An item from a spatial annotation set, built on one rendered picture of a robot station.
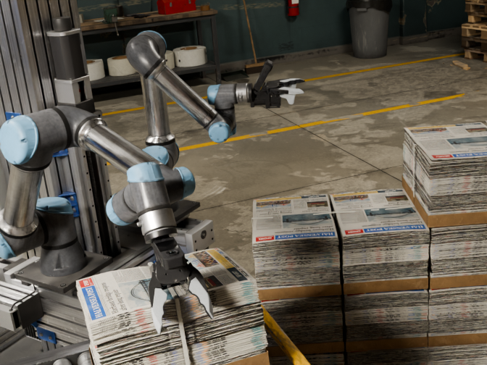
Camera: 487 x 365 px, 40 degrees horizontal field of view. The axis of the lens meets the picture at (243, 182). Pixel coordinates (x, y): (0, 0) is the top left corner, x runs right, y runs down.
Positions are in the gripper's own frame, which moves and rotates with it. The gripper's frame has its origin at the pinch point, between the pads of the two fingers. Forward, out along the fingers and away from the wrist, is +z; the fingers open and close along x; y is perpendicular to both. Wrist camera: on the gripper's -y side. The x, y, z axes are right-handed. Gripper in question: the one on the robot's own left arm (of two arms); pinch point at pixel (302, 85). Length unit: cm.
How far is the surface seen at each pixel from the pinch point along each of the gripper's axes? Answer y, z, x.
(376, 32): 178, 74, -644
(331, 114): 176, 11, -378
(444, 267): 50, 46, 46
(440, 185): 20, 44, 42
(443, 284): 56, 45, 47
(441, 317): 68, 45, 49
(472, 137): 14, 57, 21
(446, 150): 13, 46, 33
